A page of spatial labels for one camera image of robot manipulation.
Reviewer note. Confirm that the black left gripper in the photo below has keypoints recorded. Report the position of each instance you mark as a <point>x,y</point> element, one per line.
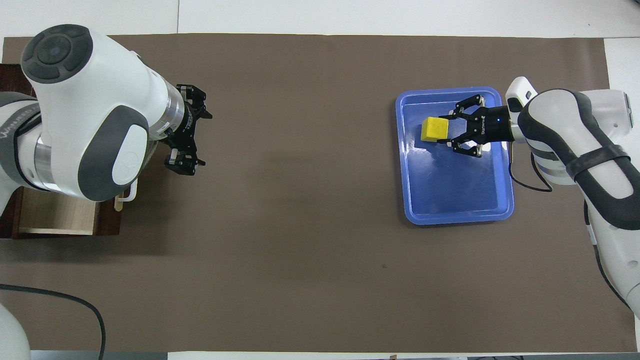
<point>185,125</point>

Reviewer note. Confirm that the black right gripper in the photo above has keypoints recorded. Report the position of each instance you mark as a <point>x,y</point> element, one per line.
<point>492,125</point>

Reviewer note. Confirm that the yellow cube block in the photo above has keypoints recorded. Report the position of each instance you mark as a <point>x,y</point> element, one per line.
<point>435,129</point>

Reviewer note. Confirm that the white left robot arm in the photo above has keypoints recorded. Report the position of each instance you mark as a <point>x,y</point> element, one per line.
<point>100,100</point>

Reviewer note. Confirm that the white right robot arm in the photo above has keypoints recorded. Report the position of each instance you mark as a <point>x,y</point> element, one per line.
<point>575,125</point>

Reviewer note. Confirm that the blue plastic tray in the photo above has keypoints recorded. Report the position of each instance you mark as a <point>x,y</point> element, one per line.
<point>455,190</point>

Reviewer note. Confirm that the brown paper table mat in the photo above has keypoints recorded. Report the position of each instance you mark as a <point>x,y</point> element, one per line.
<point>300,225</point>

